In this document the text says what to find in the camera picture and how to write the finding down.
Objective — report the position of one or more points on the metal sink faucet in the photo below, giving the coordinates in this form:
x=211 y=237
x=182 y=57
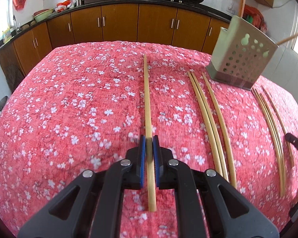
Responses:
x=17 y=23

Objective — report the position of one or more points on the green plastic basin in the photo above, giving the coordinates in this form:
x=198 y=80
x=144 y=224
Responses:
x=43 y=15

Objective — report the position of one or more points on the red floral tablecloth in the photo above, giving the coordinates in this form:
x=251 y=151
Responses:
x=64 y=129

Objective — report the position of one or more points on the wooden lower kitchen cabinets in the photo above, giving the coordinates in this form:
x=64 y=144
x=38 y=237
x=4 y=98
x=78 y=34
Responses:
x=119 y=22

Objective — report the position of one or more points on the red and white bag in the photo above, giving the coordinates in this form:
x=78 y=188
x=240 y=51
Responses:
x=64 y=5

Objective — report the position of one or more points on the red bag with bottles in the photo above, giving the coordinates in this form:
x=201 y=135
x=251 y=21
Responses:
x=255 y=17

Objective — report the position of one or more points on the perforated metal chopstick holder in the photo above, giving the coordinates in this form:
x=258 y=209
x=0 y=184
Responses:
x=238 y=54

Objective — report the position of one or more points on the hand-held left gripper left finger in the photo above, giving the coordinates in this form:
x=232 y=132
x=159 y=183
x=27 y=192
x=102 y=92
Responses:
x=142 y=158

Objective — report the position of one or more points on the hanging red plastic bag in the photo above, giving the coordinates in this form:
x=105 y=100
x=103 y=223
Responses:
x=20 y=0

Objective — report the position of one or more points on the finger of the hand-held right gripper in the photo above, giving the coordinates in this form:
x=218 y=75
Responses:
x=292 y=140

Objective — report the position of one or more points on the gas stove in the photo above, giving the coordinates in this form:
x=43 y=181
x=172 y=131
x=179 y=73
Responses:
x=176 y=0

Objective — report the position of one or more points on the yellow dish soap bottle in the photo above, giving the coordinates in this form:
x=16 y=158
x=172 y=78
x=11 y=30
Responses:
x=7 y=34

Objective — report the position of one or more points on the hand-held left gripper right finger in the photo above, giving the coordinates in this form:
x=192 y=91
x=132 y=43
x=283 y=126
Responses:
x=155 y=158

